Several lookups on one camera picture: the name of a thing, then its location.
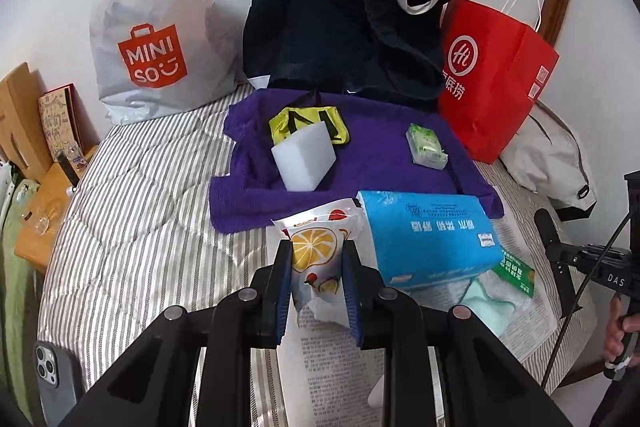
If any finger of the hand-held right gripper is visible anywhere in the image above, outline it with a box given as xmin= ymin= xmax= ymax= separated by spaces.
xmin=534 ymin=207 xmax=582 ymax=319

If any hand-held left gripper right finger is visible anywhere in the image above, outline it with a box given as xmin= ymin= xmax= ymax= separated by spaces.
xmin=341 ymin=239 xmax=576 ymax=427

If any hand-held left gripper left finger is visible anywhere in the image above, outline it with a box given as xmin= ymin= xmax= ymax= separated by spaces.
xmin=60 ymin=239 xmax=296 ymax=427

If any white fruit print packet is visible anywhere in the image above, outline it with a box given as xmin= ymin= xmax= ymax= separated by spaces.
xmin=271 ymin=198 xmax=368 ymax=334

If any white sponge block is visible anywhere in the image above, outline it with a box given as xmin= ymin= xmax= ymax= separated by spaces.
xmin=270 ymin=121 xmax=337 ymax=192

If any green pocket tissue pack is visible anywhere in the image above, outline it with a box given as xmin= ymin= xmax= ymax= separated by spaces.
xmin=405 ymin=123 xmax=449 ymax=170

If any yellow black pouch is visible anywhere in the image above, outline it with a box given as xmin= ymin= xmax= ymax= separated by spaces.
xmin=268 ymin=92 xmax=351 ymax=148

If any person's right hand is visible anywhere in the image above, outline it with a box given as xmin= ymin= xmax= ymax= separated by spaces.
xmin=602 ymin=294 xmax=640 ymax=364

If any green wipes packet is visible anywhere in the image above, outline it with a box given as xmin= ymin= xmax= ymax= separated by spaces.
xmin=489 ymin=249 xmax=536 ymax=299

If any newspaper sheet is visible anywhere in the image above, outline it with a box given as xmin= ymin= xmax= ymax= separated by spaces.
xmin=277 ymin=202 xmax=598 ymax=427

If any light green cloth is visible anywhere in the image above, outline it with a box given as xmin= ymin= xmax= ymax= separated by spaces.
xmin=450 ymin=279 xmax=521 ymax=338

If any blue tissue pack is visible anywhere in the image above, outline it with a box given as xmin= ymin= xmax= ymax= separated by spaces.
xmin=356 ymin=189 xmax=503 ymax=293

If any purple towel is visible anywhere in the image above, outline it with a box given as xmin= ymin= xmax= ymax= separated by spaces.
xmin=209 ymin=88 xmax=506 ymax=235

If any red paper bag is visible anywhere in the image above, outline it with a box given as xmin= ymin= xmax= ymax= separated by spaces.
xmin=437 ymin=0 xmax=561 ymax=165

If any smartphone in grey case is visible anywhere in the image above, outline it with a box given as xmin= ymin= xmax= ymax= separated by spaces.
xmin=32 ymin=339 xmax=87 ymax=427

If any wooden bedside shelf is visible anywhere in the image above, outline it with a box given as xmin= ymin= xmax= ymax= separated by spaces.
xmin=14 ymin=144 xmax=101 ymax=275

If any green floral bedsheet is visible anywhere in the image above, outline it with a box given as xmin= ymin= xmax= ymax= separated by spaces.
xmin=0 ymin=177 xmax=47 ymax=408

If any dark navy backpack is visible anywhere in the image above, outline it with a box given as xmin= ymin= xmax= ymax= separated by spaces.
xmin=242 ymin=0 xmax=461 ymax=112

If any white plastic shopping bag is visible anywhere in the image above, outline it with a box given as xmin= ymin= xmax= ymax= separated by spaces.
xmin=90 ymin=0 xmax=242 ymax=126

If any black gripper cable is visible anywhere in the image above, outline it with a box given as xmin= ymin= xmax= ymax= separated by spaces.
xmin=542 ymin=209 xmax=635 ymax=390

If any white drawstring bag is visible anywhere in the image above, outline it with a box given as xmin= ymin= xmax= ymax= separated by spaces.
xmin=500 ymin=99 xmax=598 ymax=212

